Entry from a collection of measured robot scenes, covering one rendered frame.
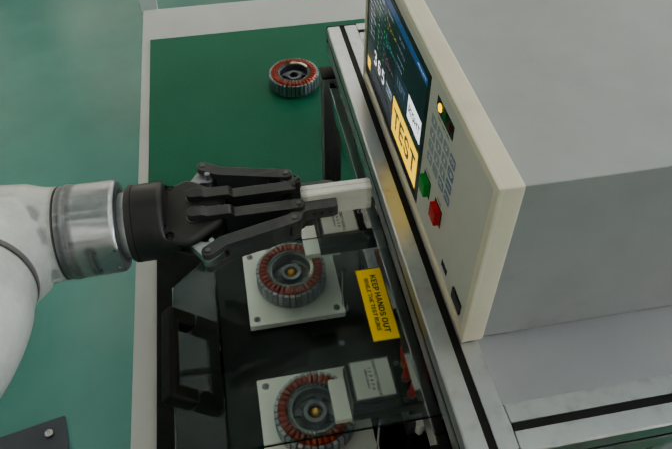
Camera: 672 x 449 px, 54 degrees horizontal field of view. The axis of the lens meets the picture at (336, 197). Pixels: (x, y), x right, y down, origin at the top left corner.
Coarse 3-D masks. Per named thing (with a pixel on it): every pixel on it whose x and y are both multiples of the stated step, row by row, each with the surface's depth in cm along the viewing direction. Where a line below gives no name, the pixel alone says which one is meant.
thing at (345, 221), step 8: (336, 216) 100; (344, 216) 100; (352, 216) 100; (360, 216) 103; (320, 224) 99; (328, 224) 99; (336, 224) 99; (344, 224) 99; (352, 224) 99; (360, 224) 99; (304, 232) 103; (312, 232) 103; (320, 232) 98; (328, 232) 98; (336, 232) 98; (344, 232) 98
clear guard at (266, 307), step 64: (256, 256) 76; (320, 256) 76; (384, 256) 76; (256, 320) 70; (320, 320) 70; (192, 384) 69; (256, 384) 65; (320, 384) 65; (384, 384) 65; (192, 448) 64; (256, 448) 61
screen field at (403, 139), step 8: (392, 112) 78; (400, 112) 74; (392, 120) 79; (400, 120) 75; (392, 128) 79; (400, 128) 75; (400, 136) 76; (408, 136) 72; (400, 144) 76; (408, 144) 73; (400, 152) 77; (408, 152) 73; (416, 152) 70; (408, 160) 74; (416, 160) 70; (408, 168) 74; (416, 168) 71
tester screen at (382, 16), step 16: (384, 0) 75; (384, 16) 76; (368, 32) 86; (384, 32) 77; (400, 32) 70; (368, 48) 87; (384, 48) 78; (400, 48) 71; (384, 64) 79; (400, 64) 72; (416, 64) 66; (416, 80) 66; (416, 96) 67; (384, 112) 83; (416, 144) 70
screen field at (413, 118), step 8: (400, 80) 73; (400, 88) 73; (400, 96) 74; (408, 96) 70; (408, 104) 71; (408, 112) 71; (416, 112) 68; (408, 120) 71; (416, 120) 68; (416, 128) 69; (416, 136) 69
